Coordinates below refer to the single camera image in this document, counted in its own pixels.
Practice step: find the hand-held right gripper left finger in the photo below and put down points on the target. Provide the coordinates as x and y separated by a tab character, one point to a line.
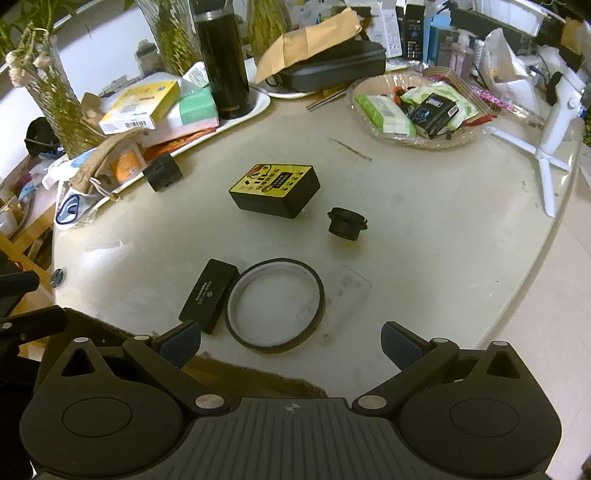
178	344

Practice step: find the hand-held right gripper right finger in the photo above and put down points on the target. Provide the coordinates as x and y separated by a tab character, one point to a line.
399	344

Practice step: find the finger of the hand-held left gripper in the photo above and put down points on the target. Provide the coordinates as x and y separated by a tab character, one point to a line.
18	284
32	323

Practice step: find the black rectangular case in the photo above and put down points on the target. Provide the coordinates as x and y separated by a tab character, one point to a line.
207	295

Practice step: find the clear plastic case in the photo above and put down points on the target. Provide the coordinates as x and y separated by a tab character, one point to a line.
344	295

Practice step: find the brown cardboard box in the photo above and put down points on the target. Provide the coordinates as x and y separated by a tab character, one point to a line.
258	381

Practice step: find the amber tape roll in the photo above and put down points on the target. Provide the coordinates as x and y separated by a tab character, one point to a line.
277	347

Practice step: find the black lens adapter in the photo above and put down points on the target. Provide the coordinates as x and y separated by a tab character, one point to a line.
344	224

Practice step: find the black cube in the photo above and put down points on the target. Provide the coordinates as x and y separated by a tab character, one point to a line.
161	173

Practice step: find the black box with yellow label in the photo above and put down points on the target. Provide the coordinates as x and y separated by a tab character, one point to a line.
277	194

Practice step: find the small round cap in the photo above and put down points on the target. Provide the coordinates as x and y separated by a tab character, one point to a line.
58	277

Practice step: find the wooden side table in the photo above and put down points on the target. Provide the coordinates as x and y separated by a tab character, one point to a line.
23	230

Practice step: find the blue white plastic bag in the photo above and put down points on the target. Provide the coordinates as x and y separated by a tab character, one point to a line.
69	203

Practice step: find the black bag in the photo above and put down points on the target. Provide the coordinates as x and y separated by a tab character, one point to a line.
39	136

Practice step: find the orange round packet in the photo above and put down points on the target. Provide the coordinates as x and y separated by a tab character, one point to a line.
127	166

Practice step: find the glass vase with white flowers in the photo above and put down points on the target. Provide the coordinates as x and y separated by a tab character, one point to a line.
55	106

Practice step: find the thin stick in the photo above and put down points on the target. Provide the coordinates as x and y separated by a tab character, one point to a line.
351	149

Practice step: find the glass dish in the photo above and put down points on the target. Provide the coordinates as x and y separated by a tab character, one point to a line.
401	141

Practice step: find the red flat packet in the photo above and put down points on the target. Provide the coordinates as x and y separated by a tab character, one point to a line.
184	141

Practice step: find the yellow carton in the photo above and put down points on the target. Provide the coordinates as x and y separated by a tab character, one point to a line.
138	104

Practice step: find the green wipes pack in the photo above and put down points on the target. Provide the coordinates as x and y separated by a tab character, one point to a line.
385	115

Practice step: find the small black carton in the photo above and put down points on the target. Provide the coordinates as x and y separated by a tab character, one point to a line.
434	115

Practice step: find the green tissue box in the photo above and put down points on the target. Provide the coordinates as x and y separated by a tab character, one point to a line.
198	108

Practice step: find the white tray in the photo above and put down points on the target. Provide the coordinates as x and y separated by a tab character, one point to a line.
249	115

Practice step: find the white green packet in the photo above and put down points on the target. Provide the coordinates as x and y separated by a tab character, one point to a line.
464	101

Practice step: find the chopsticks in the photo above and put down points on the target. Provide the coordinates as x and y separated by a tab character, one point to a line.
325	98

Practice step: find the pink bead strand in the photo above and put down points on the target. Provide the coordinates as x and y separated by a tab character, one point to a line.
498	101

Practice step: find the glass jar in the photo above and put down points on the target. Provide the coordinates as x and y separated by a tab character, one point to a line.
147	55

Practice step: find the small white pouch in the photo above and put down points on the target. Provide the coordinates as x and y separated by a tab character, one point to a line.
198	76

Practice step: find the white dish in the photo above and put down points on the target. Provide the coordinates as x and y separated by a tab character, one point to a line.
295	95

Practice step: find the white gimbal tripod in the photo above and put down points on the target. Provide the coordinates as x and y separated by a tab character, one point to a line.
558	124

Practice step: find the black zip case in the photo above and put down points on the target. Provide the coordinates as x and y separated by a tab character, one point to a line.
332	64

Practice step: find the black thermos bottle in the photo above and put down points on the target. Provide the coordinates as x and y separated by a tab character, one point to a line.
224	60

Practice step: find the wide glass vase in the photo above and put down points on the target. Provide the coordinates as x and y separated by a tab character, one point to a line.
171	37

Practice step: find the pink bottle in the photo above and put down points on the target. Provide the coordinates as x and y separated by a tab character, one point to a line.
461	53

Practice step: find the blue carton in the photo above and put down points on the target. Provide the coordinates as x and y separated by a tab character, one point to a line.
438	39

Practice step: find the brown paper envelope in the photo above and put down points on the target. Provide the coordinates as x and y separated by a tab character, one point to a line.
304	44

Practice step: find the tall black carton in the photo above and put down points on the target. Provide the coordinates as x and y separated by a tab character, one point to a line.
412	27

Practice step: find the white carton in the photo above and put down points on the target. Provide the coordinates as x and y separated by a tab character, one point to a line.
385	27

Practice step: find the black flat device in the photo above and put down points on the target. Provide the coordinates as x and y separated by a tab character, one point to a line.
480	27

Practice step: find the narrow glass vase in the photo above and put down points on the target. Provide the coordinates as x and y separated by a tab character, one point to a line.
268	23

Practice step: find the white foil container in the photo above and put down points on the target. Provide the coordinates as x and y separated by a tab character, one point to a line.
508	11

